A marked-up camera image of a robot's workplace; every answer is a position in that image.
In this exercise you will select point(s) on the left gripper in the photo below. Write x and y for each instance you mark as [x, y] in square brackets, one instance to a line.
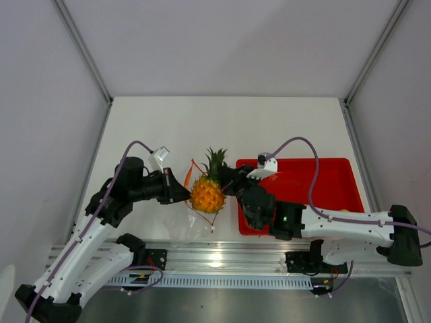
[173, 190]

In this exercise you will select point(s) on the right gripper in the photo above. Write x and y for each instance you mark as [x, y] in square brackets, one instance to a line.
[238, 175]

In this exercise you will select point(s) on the toy pineapple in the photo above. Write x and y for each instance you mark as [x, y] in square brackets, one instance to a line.
[206, 192]

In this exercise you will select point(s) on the clear zip top bag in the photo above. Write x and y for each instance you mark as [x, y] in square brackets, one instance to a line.
[188, 223]

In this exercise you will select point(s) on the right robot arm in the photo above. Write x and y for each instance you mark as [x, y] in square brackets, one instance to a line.
[338, 237]

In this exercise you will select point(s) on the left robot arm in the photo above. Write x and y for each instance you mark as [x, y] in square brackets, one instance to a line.
[62, 292]

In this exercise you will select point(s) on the red plastic tray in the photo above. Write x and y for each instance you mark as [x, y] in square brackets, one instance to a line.
[335, 188]

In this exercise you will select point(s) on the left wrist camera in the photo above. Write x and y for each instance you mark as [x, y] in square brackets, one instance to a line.
[157, 157]

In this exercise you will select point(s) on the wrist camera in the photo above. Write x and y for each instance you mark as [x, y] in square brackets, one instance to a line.
[267, 166]
[157, 157]

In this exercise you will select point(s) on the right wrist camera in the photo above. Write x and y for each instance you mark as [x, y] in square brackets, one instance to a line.
[267, 166]

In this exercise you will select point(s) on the aluminium mounting rail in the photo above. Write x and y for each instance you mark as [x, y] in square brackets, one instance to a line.
[254, 259]

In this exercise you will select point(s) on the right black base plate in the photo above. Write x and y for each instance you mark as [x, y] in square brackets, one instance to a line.
[310, 264]

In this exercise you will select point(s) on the white slotted cable duct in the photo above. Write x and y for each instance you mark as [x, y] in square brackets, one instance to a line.
[278, 282]

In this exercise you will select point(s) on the left aluminium corner post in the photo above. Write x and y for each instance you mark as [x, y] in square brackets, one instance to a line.
[81, 48]

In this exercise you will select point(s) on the aluminium corner post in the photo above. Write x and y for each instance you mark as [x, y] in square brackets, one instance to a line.
[81, 48]
[382, 41]

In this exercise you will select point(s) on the right aluminium corner post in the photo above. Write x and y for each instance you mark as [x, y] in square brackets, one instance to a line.
[382, 41]

